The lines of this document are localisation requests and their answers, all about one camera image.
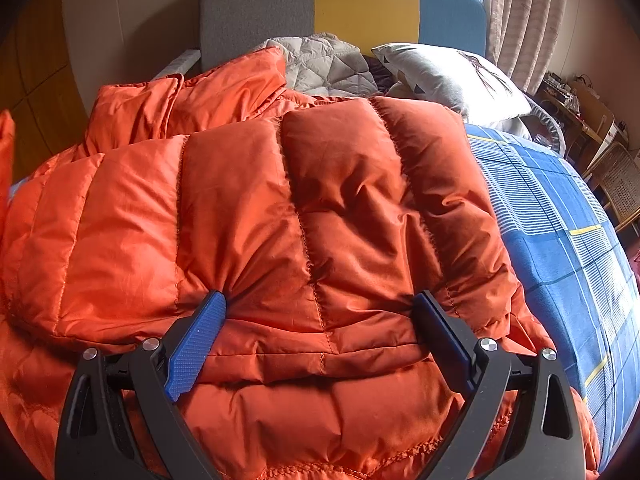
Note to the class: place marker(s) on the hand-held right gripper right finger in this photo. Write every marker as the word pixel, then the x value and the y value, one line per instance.
pixel 442 332

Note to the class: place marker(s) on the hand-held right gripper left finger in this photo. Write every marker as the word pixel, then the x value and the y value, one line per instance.
pixel 196 340

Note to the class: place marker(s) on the orange down jacket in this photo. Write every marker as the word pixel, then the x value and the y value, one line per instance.
pixel 300 185

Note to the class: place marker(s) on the blue plaid bed sheet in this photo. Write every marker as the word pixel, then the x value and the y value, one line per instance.
pixel 550 220

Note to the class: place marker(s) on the rattan wooden chair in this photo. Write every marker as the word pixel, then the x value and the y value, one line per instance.
pixel 620 180

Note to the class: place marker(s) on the white printed pillow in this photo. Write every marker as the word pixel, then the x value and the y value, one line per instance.
pixel 440 75

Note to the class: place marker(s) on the wooden desk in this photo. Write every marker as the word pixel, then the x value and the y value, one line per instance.
pixel 590 110

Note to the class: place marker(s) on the wooden wardrobe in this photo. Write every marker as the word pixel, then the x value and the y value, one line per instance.
pixel 35 60

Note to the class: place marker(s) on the beige curtain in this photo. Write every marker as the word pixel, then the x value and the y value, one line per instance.
pixel 525 10

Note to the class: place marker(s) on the grey yellow blue headboard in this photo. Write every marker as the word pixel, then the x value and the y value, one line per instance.
pixel 360 5

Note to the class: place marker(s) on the white bed rail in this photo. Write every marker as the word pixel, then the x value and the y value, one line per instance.
pixel 175 64

